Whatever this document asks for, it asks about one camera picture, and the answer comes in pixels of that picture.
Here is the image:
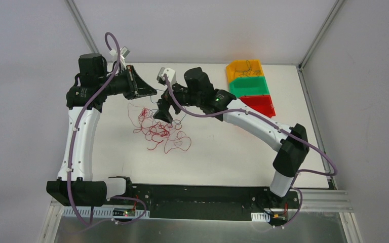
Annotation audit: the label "single blue wire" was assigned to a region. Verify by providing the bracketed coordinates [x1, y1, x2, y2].
[149, 89, 187, 127]

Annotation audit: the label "red wires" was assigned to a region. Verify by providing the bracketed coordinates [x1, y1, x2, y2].
[127, 103, 192, 154]

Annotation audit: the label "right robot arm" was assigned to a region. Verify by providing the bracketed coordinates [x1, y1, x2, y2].
[154, 67, 309, 208]

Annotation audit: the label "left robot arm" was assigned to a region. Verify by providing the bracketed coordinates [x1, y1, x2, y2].
[46, 53, 157, 207]

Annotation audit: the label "green plastic bin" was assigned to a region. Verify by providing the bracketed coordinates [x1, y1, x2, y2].
[229, 76, 270, 98]

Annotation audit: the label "yellow plastic bin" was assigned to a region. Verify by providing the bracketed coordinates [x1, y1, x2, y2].
[225, 59, 264, 84]

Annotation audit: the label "red plastic bin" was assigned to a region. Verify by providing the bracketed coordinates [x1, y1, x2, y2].
[240, 95, 276, 118]

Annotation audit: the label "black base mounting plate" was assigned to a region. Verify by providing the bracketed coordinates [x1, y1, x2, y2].
[124, 184, 300, 221]

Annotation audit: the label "left circuit board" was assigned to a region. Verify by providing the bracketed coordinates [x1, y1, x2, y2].
[112, 208, 136, 218]

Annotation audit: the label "circuit board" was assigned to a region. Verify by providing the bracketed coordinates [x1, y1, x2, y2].
[112, 208, 136, 218]
[269, 216, 288, 226]

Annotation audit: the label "right circuit board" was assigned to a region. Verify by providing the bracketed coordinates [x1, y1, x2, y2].
[269, 216, 288, 226]

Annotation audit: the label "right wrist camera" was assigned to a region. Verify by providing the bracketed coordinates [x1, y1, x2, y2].
[157, 67, 176, 85]

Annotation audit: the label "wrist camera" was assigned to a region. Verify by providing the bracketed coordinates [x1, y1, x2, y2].
[157, 67, 176, 85]
[113, 46, 130, 70]

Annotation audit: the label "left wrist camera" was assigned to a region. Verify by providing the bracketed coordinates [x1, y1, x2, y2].
[113, 46, 130, 70]

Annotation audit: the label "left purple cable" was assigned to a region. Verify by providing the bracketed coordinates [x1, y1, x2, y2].
[66, 32, 147, 227]

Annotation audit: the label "left white cable duct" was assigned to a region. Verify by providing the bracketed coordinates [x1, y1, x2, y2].
[77, 207, 150, 220]

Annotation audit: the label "white cable duct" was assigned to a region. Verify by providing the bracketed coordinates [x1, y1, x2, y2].
[77, 207, 150, 220]
[251, 212, 270, 222]

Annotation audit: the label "right white cable duct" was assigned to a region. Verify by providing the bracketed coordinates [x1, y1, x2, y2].
[251, 212, 270, 222]

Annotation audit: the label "aluminium frame rail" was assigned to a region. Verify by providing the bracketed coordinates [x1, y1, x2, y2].
[39, 184, 362, 242]

